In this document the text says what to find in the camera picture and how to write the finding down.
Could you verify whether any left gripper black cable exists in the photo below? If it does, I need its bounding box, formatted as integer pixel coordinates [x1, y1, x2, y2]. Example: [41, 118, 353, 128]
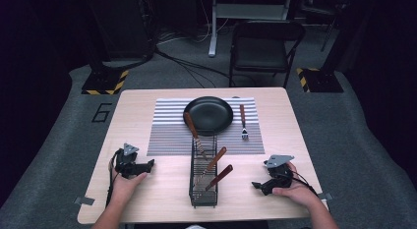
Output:
[104, 149, 123, 207]

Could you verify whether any wooden-handled knife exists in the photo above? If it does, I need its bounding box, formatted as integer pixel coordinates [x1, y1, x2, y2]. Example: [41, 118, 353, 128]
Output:
[183, 111, 209, 162]

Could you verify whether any wooden-handled fork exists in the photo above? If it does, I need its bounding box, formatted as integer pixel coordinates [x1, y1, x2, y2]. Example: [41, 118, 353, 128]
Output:
[196, 145, 228, 188]
[238, 103, 250, 141]

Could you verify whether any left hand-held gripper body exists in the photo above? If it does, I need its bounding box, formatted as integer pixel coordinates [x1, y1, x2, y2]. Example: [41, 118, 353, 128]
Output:
[113, 143, 149, 180]

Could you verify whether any person's right hand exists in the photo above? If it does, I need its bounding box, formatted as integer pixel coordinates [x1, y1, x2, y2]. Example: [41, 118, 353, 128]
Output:
[271, 161, 322, 211]

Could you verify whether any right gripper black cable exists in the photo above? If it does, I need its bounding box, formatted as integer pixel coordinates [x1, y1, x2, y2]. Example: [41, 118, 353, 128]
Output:
[288, 171, 320, 197]

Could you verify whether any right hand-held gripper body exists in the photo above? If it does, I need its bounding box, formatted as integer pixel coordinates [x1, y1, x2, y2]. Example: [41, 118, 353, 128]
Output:
[263, 154, 296, 193]

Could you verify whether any black folding chair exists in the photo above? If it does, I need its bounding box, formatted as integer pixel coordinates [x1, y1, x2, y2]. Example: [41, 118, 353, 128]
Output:
[228, 20, 307, 89]

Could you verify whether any striped grey placemat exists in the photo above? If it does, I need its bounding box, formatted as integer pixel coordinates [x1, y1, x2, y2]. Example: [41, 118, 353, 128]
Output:
[147, 97, 266, 156]

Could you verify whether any black round plate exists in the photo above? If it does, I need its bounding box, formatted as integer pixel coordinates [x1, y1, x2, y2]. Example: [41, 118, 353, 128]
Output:
[182, 95, 234, 137]

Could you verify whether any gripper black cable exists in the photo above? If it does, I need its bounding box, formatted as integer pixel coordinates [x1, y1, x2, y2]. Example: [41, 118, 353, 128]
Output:
[104, 149, 123, 207]
[288, 171, 320, 197]

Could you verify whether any black wire cutlery basket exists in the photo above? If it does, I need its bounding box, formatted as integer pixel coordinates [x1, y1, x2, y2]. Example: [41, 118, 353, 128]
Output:
[188, 134, 219, 209]

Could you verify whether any black stand base striped edge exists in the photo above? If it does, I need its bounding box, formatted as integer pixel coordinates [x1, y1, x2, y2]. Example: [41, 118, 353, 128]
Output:
[81, 68, 130, 96]
[296, 67, 345, 93]

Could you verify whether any black floor cable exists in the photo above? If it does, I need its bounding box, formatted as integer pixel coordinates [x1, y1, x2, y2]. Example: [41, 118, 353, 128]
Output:
[153, 45, 237, 89]

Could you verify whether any white metal desk frame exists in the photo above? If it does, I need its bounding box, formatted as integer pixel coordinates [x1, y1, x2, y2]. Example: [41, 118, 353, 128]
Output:
[208, 0, 294, 58]

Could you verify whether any person's left hand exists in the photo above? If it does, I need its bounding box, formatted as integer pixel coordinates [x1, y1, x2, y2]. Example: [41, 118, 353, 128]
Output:
[108, 158, 149, 207]

